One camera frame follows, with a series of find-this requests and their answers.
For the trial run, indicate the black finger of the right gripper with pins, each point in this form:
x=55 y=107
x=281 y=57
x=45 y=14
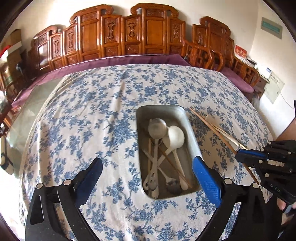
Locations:
x=251 y=160

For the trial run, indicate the beige box with black band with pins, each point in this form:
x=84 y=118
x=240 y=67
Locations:
x=6 y=163

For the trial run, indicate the purple sofa cushion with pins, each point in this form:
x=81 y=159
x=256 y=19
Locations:
x=173 y=59

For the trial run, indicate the cream plastic fork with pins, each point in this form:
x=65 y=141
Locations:
x=227 y=139

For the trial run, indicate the rectangular metal tray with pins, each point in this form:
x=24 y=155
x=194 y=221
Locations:
x=173 y=115

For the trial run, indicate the person's right hand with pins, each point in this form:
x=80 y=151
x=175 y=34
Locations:
x=282 y=205

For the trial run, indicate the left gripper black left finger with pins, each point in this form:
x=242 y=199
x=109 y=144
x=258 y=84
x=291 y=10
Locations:
x=42 y=219

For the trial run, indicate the wall electrical panel box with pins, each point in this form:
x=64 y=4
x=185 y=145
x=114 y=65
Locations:
x=271 y=27

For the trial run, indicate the stacked cardboard boxes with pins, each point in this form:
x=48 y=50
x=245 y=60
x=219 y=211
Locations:
x=10 y=58

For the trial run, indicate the stainless steel fork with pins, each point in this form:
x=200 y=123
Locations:
x=153 y=175

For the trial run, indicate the purple armchair cushion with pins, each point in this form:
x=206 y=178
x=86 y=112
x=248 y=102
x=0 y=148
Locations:
x=237 y=81

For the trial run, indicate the carved wooden armchair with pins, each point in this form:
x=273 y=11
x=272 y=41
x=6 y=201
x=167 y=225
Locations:
x=211 y=46

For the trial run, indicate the red gift box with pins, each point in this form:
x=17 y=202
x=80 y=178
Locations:
x=240 y=52

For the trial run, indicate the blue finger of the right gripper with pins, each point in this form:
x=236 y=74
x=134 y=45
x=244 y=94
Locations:
x=242 y=153

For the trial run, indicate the blue floral tablecloth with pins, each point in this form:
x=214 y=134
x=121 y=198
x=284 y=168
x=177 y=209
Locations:
x=92 y=114

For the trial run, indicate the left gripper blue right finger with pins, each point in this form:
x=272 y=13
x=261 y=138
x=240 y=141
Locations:
x=224 y=194

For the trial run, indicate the metal spoon with cutout handle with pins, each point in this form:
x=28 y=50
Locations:
x=157 y=129

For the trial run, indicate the brown wooden chopstick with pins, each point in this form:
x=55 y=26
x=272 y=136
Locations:
x=218 y=134
x=178 y=171

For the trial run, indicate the white wall panel cover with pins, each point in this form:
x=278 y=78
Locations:
x=273 y=88

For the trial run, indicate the wooden side table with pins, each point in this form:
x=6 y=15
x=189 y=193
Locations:
x=250 y=75

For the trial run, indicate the carved wooden sofa bench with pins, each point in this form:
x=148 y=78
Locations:
x=97 y=32

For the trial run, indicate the white ceramic soup spoon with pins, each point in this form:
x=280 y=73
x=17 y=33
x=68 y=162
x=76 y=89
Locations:
x=173 y=140

